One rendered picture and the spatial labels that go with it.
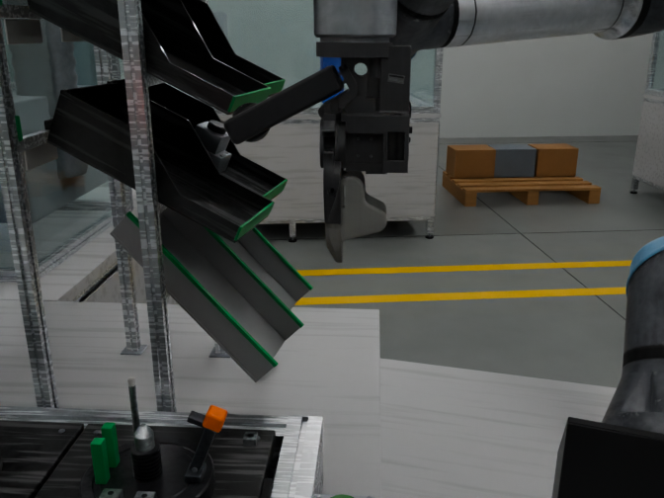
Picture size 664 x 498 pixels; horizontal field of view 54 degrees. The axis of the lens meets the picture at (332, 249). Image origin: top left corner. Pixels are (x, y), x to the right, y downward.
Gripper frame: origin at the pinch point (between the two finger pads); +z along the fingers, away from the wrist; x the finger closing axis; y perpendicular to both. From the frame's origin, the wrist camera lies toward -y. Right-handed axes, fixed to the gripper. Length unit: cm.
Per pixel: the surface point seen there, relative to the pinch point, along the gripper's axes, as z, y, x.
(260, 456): 26.3, -8.5, 1.6
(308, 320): 37, -9, 63
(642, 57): 15, 373, 906
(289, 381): 37, -10, 38
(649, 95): 33, 244, 540
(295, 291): 22.3, -9.0, 42.5
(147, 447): 20.3, -18.9, -5.8
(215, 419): 16.5, -11.4, -6.0
